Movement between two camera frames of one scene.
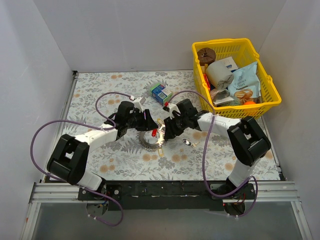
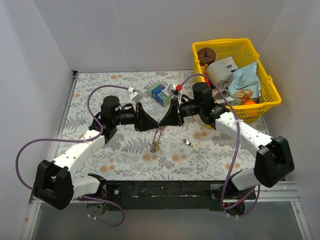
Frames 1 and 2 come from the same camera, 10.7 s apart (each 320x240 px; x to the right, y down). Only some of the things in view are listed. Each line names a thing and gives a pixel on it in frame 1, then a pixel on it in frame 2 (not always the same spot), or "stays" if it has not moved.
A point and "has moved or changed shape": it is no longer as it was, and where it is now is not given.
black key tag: x=185 y=141 stays
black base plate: x=166 y=195 stays
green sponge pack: x=160 y=94 stays
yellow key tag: x=160 y=121 has moved or changed shape
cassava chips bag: x=245 y=84 stays
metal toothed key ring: x=151 y=147 has moved or changed shape
